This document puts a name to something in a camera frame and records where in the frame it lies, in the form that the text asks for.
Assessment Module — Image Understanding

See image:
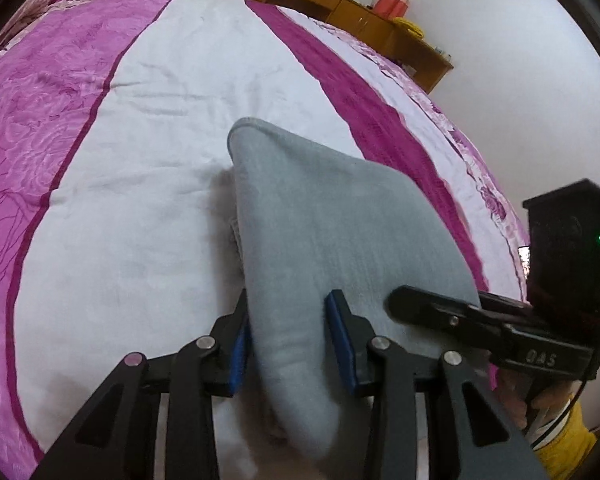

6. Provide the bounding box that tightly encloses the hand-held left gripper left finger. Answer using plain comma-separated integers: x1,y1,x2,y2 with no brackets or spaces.
30,290,253,480

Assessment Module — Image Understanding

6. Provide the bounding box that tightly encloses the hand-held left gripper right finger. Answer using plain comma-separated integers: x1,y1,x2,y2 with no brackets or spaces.
325,289,551,480

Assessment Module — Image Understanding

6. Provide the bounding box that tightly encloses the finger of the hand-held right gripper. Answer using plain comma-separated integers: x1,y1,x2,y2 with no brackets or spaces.
479,291,531,317
389,285,506,356

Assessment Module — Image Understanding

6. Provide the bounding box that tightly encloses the grey towel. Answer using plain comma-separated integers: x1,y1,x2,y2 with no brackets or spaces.
227,117,483,461

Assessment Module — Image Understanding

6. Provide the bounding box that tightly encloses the person's right forearm yellow sleeve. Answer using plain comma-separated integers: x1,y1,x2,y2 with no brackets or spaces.
530,400,600,480

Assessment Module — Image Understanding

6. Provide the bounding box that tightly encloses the person's right hand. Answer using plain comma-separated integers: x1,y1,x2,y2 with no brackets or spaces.
496,367,537,431

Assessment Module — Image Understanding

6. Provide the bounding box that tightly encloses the pink and white striped bedspread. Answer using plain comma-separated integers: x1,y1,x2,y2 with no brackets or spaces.
0,0,531,480

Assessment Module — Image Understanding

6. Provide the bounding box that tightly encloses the yellow object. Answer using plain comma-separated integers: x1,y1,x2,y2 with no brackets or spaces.
392,17,426,38

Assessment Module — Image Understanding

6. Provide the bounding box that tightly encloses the long wooden cabinet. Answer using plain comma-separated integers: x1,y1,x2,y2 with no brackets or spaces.
75,0,455,93

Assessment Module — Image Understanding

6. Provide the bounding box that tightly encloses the black cable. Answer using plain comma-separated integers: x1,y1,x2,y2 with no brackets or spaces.
530,375,597,443

